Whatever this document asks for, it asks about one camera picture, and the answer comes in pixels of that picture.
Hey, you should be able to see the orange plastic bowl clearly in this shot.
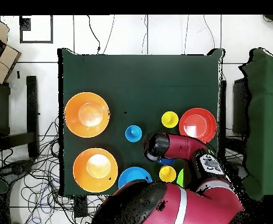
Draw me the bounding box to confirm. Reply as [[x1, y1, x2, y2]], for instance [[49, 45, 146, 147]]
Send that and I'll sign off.
[[64, 92, 111, 138], [72, 148, 119, 193]]

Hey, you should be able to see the black stand frame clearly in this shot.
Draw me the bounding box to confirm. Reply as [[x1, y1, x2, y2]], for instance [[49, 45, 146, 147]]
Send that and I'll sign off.
[[0, 75, 40, 159]]

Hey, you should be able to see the light blue plastic bowl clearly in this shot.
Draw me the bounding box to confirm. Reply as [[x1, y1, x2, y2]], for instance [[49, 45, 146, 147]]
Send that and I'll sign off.
[[118, 166, 153, 189]]

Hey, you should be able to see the red plastic bowl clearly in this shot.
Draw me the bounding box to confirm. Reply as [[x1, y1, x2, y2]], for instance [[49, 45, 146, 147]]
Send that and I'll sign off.
[[178, 107, 218, 144]]

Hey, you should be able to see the black box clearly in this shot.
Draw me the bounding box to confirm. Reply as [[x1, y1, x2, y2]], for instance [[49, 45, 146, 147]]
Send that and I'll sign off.
[[232, 78, 251, 136]]

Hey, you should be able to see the yellow plastic cup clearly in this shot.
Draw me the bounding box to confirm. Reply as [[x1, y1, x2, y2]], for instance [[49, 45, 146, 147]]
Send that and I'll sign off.
[[161, 111, 180, 129], [159, 164, 177, 183]]

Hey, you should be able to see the black square floor frame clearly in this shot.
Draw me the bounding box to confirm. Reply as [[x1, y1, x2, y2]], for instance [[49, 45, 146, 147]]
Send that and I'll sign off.
[[19, 15, 54, 44]]

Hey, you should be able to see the green plastic bowl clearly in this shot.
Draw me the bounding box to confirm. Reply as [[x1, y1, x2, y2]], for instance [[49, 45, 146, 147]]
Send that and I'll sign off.
[[176, 168, 184, 187]]

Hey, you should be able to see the tangle of floor cables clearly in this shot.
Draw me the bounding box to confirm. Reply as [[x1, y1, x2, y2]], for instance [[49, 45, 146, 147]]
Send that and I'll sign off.
[[0, 116, 104, 224]]

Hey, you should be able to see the light blue plastic cup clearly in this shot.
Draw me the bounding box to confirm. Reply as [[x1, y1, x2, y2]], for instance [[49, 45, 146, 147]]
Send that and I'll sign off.
[[125, 125, 143, 143]]

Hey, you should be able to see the black equipment base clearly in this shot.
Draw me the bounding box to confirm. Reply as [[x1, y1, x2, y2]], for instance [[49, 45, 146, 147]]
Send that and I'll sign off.
[[0, 159, 36, 179], [229, 162, 248, 185]]

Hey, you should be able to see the dark blue plastic bowl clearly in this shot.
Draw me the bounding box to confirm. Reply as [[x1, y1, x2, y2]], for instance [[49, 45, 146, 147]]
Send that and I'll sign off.
[[156, 157, 175, 166]]

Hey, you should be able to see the dark green tablecloth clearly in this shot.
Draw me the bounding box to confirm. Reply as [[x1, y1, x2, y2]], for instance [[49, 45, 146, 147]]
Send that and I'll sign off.
[[57, 48, 225, 197]]

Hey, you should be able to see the black cable with plug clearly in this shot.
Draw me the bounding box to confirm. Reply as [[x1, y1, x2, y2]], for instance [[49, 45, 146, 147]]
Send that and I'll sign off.
[[87, 15, 102, 55]]

